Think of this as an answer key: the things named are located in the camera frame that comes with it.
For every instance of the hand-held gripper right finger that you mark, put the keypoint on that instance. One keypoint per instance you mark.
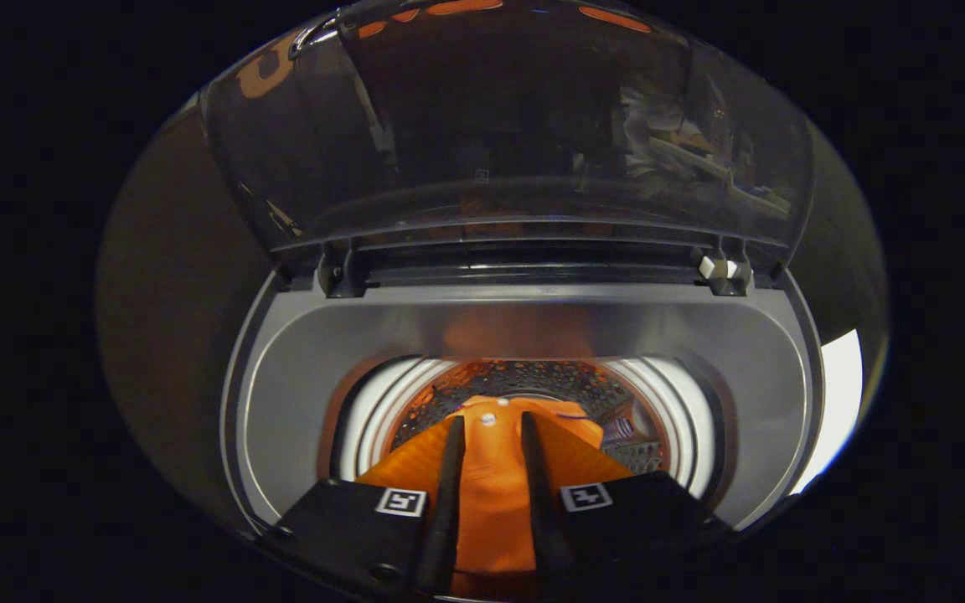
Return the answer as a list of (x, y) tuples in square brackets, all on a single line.
[(541, 511)]

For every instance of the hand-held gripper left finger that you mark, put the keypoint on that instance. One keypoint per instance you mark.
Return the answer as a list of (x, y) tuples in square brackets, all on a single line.
[(445, 511)]

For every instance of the orange polo shirt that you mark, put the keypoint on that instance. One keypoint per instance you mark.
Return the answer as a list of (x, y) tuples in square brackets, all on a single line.
[(495, 502)]

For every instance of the transparent washing machine lid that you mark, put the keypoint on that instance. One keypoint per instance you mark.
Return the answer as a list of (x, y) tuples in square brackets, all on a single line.
[(491, 126)]

